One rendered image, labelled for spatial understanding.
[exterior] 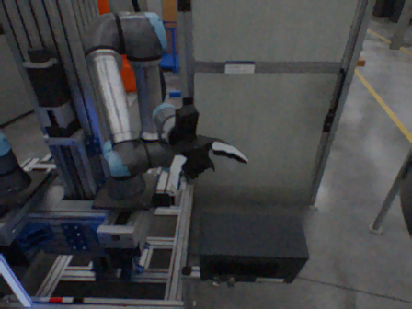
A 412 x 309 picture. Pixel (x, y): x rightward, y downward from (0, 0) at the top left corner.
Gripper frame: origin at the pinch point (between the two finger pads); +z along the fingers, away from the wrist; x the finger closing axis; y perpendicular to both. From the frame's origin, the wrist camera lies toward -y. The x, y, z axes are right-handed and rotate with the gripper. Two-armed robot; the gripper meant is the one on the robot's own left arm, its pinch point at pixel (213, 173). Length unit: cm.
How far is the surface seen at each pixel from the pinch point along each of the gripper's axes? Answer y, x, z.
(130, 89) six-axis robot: 107, -20, -371
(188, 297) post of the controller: 52, 11, -8
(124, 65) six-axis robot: 72, -23, -372
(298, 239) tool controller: 24.3, -16.9, 5.8
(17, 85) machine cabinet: 82, 131, -442
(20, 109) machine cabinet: 115, 143, -433
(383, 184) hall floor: 177, -218, -89
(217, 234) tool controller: 21.8, 0.2, -3.0
